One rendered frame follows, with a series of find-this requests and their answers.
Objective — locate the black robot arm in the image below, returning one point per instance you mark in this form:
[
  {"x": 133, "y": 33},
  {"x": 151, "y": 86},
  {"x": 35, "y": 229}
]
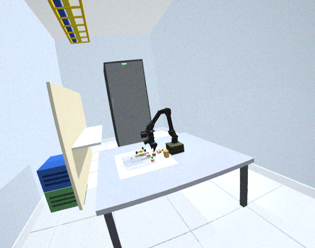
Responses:
[{"x": 149, "y": 130}]

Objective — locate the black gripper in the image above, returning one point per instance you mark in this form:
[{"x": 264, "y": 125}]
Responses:
[{"x": 153, "y": 144}]

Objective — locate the orange flat block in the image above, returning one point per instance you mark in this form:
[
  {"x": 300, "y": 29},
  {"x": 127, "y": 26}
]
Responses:
[{"x": 166, "y": 153}]

